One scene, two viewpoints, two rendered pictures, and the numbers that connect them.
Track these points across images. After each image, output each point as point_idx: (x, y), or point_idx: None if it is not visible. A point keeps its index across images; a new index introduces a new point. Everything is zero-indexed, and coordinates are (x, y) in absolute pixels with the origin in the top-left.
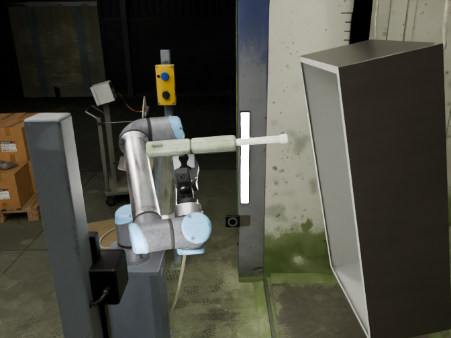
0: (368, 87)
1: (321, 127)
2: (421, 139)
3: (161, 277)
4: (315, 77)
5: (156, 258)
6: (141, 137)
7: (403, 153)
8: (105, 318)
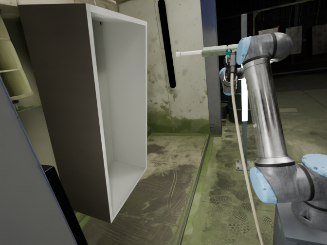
0: (134, 36)
1: (85, 96)
2: (115, 67)
3: (278, 222)
4: (76, 36)
5: (282, 203)
6: None
7: (123, 73)
8: None
